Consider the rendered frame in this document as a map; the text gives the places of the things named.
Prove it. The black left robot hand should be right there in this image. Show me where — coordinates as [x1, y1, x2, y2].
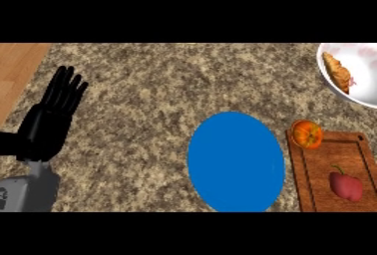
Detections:
[0, 65, 91, 162]

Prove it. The blue bowl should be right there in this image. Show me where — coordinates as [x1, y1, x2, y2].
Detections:
[188, 111, 287, 213]

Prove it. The golden brown croissant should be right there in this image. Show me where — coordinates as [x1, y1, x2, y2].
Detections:
[321, 51, 354, 96]

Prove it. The white plate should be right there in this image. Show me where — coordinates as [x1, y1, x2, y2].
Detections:
[316, 43, 377, 110]

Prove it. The orange pumpkin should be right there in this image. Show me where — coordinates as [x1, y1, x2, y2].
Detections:
[290, 120, 324, 149]

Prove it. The brown wooden cutting board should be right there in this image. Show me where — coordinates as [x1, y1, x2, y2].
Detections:
[286, 128, 377, 213]

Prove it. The red bell pepper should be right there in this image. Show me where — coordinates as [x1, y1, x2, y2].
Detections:
[327, 164, 366, 203]

